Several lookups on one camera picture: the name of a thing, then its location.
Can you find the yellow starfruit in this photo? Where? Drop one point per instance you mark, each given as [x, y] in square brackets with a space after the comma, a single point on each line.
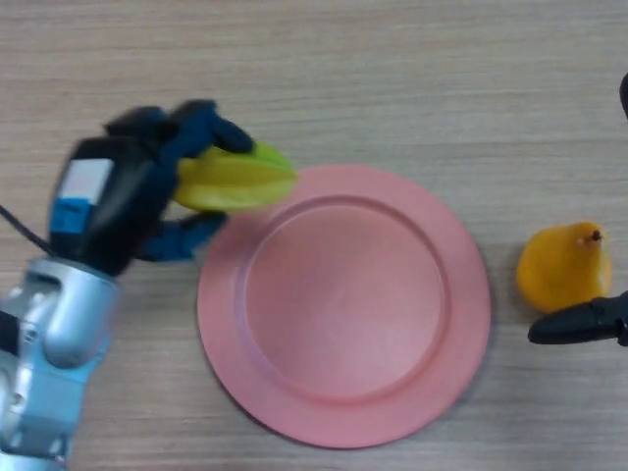
[235, 184]

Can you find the pink round plate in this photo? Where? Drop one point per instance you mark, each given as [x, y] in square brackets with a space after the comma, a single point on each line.
[346, 314]

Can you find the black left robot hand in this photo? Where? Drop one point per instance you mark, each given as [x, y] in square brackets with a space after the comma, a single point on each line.
[118, 196]

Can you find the orange yellow pear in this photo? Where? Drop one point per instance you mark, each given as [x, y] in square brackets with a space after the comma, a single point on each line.
[564, 267]

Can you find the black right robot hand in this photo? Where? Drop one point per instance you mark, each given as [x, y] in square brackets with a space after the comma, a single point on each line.
[574, 329]

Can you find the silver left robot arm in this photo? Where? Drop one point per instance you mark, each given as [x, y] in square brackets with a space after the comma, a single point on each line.
[54, 333]

